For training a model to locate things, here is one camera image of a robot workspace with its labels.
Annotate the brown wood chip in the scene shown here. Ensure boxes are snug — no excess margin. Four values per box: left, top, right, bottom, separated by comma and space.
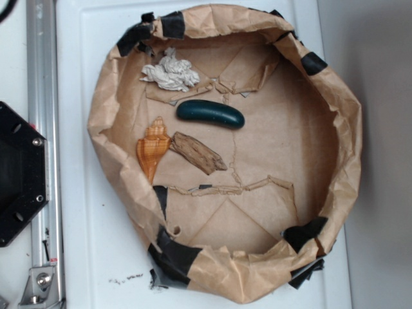
170, 131, 228, 175

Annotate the brown paper bag tray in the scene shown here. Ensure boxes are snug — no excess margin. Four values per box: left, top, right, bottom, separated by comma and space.
88, 5, 362, 304

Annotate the dark green toy cucumber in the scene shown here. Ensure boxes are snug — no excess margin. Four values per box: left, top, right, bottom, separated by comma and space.
176, 100, 245, 129

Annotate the orange conch shell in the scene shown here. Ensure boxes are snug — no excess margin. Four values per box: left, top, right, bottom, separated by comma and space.
136, 117, 171, 184

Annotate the crumpled white paper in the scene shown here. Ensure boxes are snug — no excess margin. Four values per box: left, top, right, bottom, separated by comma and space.
140, 47, 200, 92

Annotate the white plastic board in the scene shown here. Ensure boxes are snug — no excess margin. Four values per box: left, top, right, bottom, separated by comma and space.
56, 1, 352, 308

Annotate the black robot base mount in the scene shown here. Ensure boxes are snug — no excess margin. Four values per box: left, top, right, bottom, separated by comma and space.
1, 102, 48, 248

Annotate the metal corner bracket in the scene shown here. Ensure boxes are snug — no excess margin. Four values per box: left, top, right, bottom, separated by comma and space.
18, 266, 61, 308

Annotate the aluminium extrusion rail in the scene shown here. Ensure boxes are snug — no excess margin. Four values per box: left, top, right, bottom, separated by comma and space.
26, 1, 66, 308

